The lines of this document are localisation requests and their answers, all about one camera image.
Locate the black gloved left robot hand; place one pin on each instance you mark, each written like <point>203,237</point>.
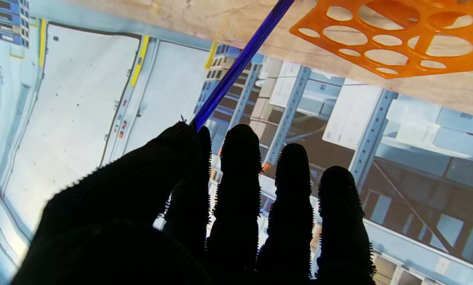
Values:
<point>133,221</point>

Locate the blue glass rod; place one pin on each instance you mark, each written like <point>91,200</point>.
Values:
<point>240,63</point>

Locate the printed warehouse backdrop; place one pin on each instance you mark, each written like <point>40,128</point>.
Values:
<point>74,99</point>

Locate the orange test tube rack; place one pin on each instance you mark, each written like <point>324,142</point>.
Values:
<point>418,51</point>

